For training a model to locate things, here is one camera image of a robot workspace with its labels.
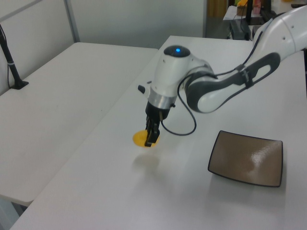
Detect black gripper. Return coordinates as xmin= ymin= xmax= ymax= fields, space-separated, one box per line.
xmin=145 ymin=102 xmax=170 ymax=147

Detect aluminium partition post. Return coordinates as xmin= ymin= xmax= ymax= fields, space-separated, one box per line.
xmin=64 ymin=0 xmax=81 ymax=44

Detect black vertical post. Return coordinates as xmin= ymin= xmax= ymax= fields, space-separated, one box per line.
xmin=246 ymin=0 xmax=254 ymax=26

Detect brown square ceramic plate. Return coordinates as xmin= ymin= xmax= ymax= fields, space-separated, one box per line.
xmin=207 ymin=130 xmax=283 ymax=188

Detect black pole stand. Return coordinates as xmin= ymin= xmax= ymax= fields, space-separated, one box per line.
xmin=0 ymin=23 xmax=29 ymax=90

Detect white papers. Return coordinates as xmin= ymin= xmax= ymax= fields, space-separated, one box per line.
xmin=223 ymin=5 xmax=247 ymax=21

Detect yellow potato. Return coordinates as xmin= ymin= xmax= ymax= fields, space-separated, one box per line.
xmin=132 ymin=129 xmax=161 ymax=148

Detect black box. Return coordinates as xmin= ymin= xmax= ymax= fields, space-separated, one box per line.
xmin=229 ymin=18 xmax=251 ymax=41

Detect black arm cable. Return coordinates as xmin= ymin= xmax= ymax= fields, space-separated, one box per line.
xmin=160 ymin=23 xmax=267 ymax=136

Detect aluminium corner post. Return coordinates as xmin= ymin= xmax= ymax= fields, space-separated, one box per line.
xmin=202 ymin=0 xmax=210 ymax=38

